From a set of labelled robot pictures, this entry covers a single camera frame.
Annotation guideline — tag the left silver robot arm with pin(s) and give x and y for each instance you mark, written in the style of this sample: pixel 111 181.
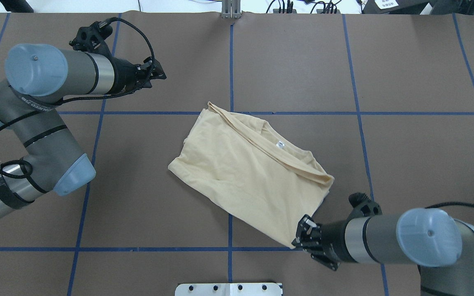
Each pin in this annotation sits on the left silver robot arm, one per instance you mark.
pixel 39 79

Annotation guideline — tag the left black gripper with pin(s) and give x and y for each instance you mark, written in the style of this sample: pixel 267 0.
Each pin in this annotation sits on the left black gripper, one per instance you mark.
pixel 124 75

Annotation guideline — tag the beige printed t-shirt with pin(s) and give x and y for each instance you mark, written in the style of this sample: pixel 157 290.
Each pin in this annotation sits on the beige printed t-shirt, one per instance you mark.
pixel 241 164

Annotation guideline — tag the aluminium frame post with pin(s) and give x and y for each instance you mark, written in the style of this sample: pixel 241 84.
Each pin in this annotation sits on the aluminium frame post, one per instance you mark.
pixel 231 9

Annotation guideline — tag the black device with label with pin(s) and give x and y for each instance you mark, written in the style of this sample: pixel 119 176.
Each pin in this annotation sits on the black device with label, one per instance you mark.
pixel 384 6

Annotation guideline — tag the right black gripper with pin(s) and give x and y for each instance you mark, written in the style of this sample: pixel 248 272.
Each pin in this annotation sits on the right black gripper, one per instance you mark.
pixel 333 240

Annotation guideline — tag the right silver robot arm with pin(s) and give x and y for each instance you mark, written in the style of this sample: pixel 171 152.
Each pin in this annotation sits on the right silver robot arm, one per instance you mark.
pixel 441 247

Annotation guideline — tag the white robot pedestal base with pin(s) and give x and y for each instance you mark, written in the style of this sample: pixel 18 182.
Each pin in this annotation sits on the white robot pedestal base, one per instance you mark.
pixel 230 289

